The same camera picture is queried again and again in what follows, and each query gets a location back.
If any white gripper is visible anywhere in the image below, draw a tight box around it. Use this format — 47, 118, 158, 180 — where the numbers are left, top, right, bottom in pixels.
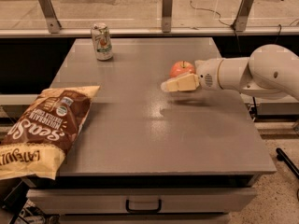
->
161, 59, 222, 92

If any red apple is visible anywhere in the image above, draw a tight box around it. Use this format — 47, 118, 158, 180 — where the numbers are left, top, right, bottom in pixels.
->
169, 61, 195, 77

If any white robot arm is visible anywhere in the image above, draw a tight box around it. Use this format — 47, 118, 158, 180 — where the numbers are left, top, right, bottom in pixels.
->
161, 44, 299, 100

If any white green soda can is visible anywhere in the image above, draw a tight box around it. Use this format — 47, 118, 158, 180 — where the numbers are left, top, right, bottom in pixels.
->
91, 23, 113, 61

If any black floor stand leg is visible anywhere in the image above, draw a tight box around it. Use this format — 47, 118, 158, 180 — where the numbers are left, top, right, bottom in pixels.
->
276, 147, 299, 179

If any grey drawer front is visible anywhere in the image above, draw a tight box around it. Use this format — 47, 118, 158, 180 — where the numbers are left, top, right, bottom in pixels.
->
27, 188, 257, 215

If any brown yellow chip bag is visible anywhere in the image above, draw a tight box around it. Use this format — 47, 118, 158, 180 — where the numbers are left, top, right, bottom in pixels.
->
0, 86, 99, 180

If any black power cable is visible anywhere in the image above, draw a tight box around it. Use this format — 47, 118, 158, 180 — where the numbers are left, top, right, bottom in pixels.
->
186, 0, 260, 117

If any middle metal glass bracket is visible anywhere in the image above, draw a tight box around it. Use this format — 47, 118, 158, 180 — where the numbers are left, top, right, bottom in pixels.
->
161, 0, 173, 33

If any metal glass bracket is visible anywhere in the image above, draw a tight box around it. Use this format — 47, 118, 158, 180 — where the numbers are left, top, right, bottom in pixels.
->
233, 0, 254, 32
161, 0, 173, 33
38, 0, 61, 34

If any right metal glass bracket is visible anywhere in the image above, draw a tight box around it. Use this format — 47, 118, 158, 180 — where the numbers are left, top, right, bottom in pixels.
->
233, 0, 254, 32

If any black drawer handle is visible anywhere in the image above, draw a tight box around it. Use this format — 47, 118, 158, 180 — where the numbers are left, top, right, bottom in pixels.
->
125, 199, 162, 215

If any left metal glass bracket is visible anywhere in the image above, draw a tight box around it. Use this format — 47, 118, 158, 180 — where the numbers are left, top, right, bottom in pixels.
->
38, 0, 61, 34

